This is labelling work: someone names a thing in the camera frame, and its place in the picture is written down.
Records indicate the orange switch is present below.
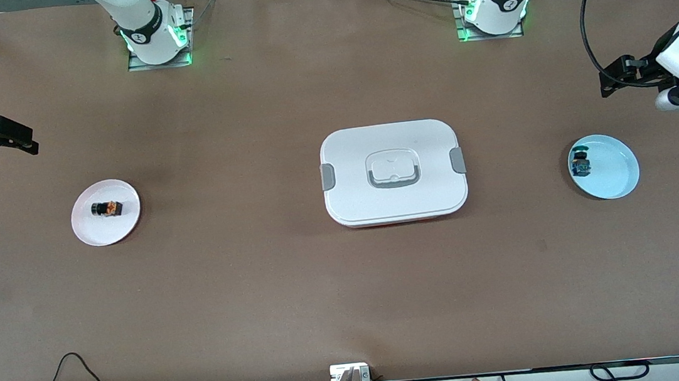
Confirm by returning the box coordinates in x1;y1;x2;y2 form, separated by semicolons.
90;200;124;220

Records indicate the light blue round plate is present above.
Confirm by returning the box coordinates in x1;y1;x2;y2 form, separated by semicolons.
565;131;642;203

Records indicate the small black green part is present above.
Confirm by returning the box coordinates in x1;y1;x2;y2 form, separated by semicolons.
569;146;592;178

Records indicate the pink round plate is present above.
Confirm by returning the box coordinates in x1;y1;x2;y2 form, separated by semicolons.
67;176;145;249

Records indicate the white lunch box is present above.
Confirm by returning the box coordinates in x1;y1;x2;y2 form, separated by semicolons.
316;116;472;232

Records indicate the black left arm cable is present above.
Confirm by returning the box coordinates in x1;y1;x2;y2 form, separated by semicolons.
576;0;676;94

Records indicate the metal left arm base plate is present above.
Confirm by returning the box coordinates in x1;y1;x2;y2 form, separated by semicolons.
452;0;525;45

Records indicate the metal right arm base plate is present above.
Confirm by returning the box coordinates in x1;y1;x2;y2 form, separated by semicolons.
122;7;201;72

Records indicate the thin grey cable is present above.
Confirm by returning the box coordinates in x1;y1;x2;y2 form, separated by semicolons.
190;0;222;26

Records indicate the black coiled floor cable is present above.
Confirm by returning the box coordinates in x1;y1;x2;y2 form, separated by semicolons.
588;359;651;381

